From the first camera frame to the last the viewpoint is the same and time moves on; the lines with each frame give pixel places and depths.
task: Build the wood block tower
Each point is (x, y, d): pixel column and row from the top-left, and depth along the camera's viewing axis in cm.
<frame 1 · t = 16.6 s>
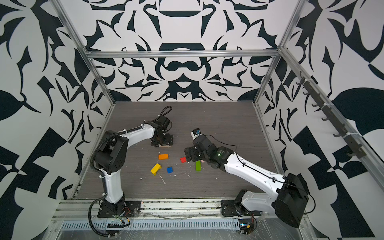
left hand: (166, 140, 97), fingers open
right hand: (191, 149, 78), fingers open
orange wood block: (163, 156, 92), point 2 cm above the table
yellow arch wood block: (154, 170, 87), point 3 cm above the table
blue cube wood block: (169, 170, 89), on the table
green wood block: (198, 166, 89), point 2 cm above the table

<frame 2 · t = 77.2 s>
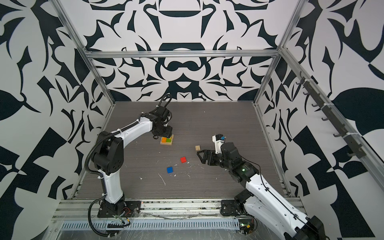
left hand: (167, 130, 94), fingers open
right hand: (202, 153, 76), fingers open
orange wood block: (163, 139, 98), point 4 cm above the table
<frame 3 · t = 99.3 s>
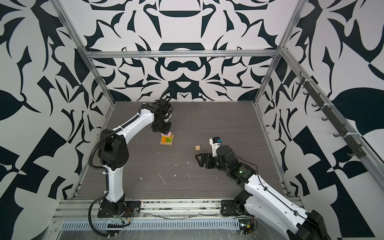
left hand: (165, 127, 92), fingers open
right hand: (201, 156, 77), fingers open
pink wood block: (169, 134, 96), point 8 cm above the table
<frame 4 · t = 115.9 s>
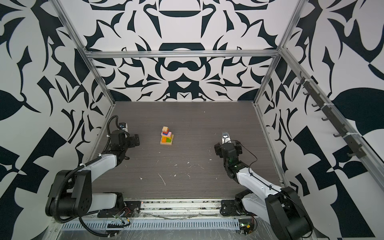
left hand: (128, 133, 90), fingers open
right hand: (228, 141, 87), fingers open
small ridged natural block: (164, 129, 93), point 12 cm above the table
red cube wood block: (166, 132, 94), point 10 cm above the table
